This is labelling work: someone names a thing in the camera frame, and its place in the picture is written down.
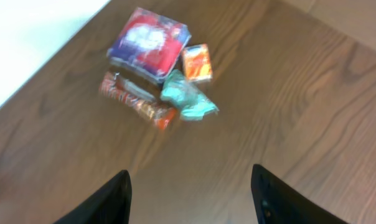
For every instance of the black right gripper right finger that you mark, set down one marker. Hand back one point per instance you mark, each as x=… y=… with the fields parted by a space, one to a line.
x=277 y=203

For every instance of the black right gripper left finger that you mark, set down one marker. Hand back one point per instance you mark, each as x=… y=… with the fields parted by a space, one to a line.
x=110 y=204

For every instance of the brown red chocolate bar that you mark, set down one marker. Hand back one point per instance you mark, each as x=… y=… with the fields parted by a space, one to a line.
x=116 y=87

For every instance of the green wet wipes packet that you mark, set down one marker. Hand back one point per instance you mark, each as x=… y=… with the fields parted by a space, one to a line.
x=185 y=96

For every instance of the orange snack packet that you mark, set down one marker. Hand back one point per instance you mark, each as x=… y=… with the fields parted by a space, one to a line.
x=196 y=63

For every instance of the purple pink tissue pack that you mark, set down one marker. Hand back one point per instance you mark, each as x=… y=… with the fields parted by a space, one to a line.
x=149 y=45

